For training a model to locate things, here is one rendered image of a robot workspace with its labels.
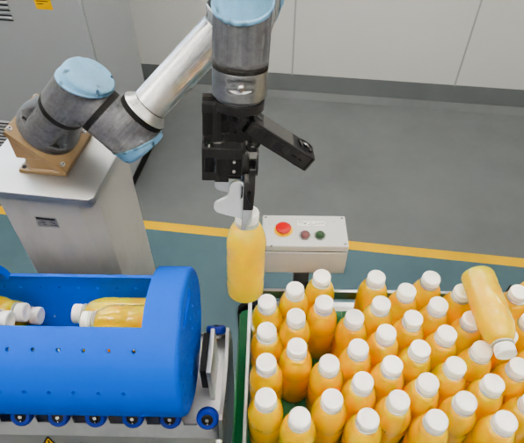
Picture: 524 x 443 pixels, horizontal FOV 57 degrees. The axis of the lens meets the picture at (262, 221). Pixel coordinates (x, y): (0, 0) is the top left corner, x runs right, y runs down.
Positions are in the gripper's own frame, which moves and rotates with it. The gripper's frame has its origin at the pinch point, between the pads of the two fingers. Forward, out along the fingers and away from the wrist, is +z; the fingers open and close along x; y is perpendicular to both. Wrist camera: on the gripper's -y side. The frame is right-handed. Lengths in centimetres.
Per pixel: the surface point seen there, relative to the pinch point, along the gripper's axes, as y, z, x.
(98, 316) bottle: 26.6, 23.3, 1.0
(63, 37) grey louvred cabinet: 74, 24, -164
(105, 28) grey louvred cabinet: 59, 23, -179
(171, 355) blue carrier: 12.2, 20.9, 11.7
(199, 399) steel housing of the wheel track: 8.2, 46.8, 3.2
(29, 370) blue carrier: 36.0, 24.8, 11.4
